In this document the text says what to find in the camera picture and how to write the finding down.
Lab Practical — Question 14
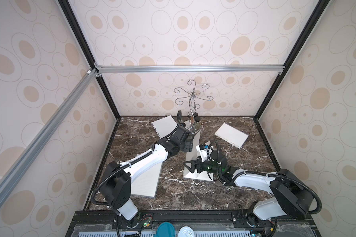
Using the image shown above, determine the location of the spiral notebook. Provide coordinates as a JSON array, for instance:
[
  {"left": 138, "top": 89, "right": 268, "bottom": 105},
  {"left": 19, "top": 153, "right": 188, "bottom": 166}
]
[
  {"left": 215, "top": 123, "right": 248, "bottom": 149},
  {"left": 131, "top": 163, "right": 162, "bottom": 198},
  {"left": 183, "top": 131, "right": 211, "bottom": 181}
]

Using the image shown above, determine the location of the torn lined page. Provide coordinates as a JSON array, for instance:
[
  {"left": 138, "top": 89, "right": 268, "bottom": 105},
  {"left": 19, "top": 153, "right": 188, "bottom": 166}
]
[{"left": 152, "top": 116, "right": 178, "bottom": 138}]

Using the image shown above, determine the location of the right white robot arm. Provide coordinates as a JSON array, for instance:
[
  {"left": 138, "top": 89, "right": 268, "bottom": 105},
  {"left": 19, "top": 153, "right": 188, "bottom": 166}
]
[{"left": 184, "top": 158, "right": 322, "bottom": 226}]

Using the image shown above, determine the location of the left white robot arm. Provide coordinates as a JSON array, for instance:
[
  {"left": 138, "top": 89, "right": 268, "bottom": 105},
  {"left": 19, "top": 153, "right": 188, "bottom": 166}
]
[{"left": 90, "top": 126, "right": 195, "bottom": 221}]

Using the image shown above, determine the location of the green spice bottle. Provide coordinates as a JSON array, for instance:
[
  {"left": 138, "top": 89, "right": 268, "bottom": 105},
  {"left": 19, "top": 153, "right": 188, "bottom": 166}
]
[{"left": 193, "top": 116, "right": 201, "bottom": 131}]

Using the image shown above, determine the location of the brown spice bottle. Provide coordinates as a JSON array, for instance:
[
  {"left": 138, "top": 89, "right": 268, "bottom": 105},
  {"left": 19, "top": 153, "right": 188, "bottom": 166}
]
[{"left": 190, "top": 112, "right": 198, "bottom": 125}]

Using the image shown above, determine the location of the chrome hook stand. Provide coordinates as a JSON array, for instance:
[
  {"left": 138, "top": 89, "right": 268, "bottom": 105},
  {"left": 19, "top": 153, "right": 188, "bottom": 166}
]
[{"left": 174, "top": 79, "right": 214, "bottom": 135}]

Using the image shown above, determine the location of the white round lid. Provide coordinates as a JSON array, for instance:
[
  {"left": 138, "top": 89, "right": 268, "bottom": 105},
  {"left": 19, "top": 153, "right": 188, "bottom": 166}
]
[{"left": 178, "top": 226, "right": 195, "bottom": 237}]

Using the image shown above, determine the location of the teal round lid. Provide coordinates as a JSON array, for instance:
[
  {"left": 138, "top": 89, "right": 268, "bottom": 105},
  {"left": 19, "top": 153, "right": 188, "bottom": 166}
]
[{"left": 154, "top": 222, "right": 176, "bottom": 237}]

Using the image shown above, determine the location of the horizontal aluminium rail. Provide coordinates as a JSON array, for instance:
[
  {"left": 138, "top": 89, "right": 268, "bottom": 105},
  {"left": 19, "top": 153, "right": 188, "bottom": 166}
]
[{"left": 98, "top": 64, "right": 285, "bottom": 73}]

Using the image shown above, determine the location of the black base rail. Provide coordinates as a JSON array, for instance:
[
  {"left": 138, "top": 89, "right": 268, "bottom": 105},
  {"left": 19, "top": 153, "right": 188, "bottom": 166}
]
[{"left": 66, "top": 209, "right": 320, "bottom": 237}]

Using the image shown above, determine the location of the left diagonal aluminium rail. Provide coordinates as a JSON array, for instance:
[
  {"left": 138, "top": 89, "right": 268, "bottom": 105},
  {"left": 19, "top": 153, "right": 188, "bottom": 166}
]
[{"left": 0, "top": 68, "right": 98, "bottom": 208}]

